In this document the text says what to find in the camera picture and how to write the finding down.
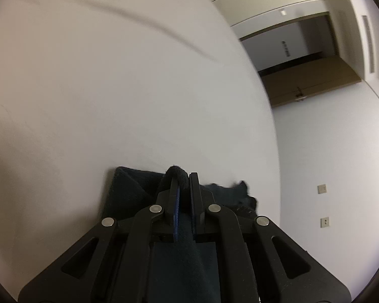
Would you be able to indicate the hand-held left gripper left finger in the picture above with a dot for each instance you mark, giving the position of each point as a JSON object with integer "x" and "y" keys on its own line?
{"x": 176, "y": 208}

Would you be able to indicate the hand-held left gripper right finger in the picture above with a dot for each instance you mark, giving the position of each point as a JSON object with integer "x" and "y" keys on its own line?
{"x": 194, "y": 214}

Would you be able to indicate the dark green sweater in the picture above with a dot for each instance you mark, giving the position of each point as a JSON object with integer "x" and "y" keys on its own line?
{"x": 129, "y": 189}

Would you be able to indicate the bed with white sheet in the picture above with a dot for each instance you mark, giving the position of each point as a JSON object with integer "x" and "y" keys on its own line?
{"x": 113, "y": 85}

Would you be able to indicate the brown door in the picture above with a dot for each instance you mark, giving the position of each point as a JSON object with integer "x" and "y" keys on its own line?
{"x": 319, "y": 75}

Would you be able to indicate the cream wardrobe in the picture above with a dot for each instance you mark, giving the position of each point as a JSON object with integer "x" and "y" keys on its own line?
{"x": 271, "y": 0}

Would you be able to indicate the ceiling air vent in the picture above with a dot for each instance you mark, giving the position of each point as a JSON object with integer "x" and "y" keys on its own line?
{"x": 368, "y": 44}

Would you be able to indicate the beige wall socket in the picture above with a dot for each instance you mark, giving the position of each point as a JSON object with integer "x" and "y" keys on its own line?
{"x": 322, "y": 188}
{"x": 324, "y": 222}

